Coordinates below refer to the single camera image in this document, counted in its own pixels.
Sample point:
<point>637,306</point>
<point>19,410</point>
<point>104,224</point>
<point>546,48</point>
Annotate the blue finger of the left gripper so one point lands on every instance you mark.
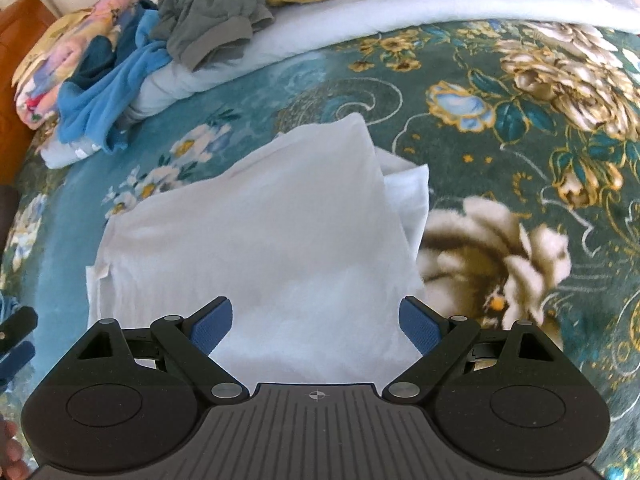
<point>16,328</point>
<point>15,361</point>

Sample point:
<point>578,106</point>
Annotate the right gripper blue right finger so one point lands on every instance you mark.
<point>443,344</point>

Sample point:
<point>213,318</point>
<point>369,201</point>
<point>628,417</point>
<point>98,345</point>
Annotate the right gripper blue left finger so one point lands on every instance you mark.
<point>186,345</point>

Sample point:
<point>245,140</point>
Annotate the white printed t-shirt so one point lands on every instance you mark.
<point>313,238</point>

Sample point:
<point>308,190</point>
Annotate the person's left hand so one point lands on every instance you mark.
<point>13,466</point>

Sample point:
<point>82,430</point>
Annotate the teal floral bed blanket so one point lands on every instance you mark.
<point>541,117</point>

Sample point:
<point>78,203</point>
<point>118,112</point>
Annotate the blue fleece garment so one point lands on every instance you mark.
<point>107,80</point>

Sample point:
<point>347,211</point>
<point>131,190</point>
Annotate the folded colourful floral blanket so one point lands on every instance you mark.
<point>56,55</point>

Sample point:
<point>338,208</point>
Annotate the orange wooden bed headboard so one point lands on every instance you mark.
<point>22,24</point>

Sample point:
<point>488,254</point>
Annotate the grey sweatshirt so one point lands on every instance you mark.
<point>199,33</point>

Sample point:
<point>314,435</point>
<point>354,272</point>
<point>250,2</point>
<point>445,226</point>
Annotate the light blue daisy quilt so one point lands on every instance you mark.
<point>300,28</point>

